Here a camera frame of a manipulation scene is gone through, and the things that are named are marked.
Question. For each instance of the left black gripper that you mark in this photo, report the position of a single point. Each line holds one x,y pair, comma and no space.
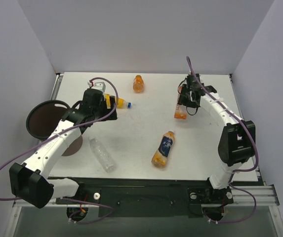
110,108

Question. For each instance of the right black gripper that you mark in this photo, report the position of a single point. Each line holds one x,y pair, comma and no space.
185,98

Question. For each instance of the orange bottle with red label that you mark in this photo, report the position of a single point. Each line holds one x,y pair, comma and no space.
180,110

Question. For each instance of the yellow label bottle blue cap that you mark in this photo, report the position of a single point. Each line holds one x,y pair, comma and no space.
122,104

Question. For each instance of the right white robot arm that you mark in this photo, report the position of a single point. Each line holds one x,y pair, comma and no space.
236,148

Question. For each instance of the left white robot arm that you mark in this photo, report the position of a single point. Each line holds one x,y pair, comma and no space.
29,180

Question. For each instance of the brown round bin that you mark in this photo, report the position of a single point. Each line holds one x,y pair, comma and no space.
43,120

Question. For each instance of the small orange bottle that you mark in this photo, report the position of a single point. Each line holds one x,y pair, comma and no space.
138,84

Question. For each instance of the clear empty plastic bottle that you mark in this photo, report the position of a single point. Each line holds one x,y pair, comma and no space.
102,155

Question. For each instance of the blue label tea bottle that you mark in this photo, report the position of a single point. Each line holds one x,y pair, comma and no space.
159,159

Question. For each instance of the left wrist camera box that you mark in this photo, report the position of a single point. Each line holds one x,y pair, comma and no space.
97,86

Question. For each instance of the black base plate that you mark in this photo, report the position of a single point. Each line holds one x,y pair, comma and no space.
153,198

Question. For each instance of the aluminium table edge rail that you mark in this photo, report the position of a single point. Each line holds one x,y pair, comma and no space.
258,171

